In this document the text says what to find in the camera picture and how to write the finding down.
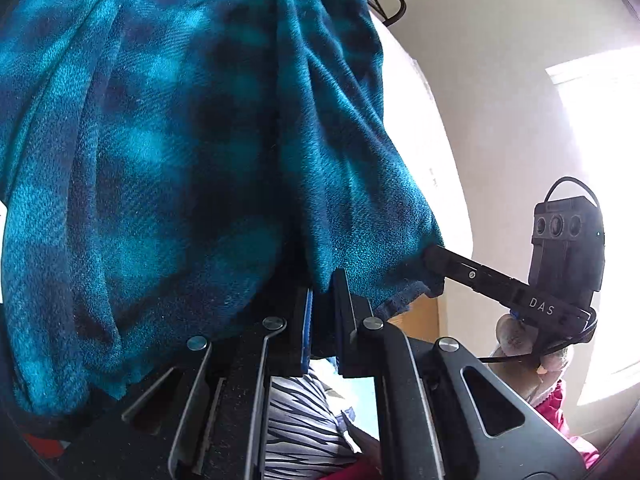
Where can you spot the teal plaid fleece jacket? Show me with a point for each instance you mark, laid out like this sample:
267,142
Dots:
175,160

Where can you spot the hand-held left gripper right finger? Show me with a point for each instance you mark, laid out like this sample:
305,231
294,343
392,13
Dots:
345,340

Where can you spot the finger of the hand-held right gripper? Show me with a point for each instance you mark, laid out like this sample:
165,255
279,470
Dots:
472,275

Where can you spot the person's right forearm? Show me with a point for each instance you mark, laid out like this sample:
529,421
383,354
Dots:
560,420

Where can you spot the person's right hand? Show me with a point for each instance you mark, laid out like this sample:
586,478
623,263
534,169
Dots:
512,340

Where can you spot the black white striped cloth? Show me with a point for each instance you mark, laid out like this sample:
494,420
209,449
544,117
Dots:
300,425

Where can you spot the window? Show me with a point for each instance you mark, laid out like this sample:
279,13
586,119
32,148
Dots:
610,160

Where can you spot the pink checked blanket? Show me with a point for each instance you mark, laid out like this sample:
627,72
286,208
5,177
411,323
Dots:
425,110

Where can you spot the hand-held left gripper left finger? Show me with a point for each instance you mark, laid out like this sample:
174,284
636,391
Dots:
306,332

